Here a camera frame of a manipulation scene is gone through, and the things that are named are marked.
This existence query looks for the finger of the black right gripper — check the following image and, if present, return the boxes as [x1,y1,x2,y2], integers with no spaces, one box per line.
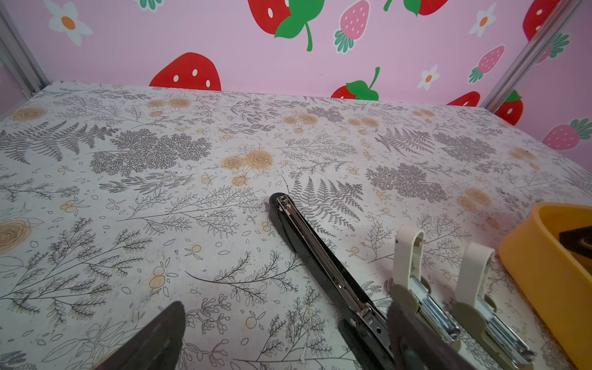
[559,226,592,259]

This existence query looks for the yellow plastic tray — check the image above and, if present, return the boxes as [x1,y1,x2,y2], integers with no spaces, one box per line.
[499,202,591,369]

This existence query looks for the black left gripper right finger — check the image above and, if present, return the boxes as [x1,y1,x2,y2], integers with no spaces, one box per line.
[387,302,474,369]

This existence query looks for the black long stapler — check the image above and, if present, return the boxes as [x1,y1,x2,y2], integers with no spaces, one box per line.
[269,193,396,369]

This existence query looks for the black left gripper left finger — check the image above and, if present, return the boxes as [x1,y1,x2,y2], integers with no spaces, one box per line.
[97,302,186,370]

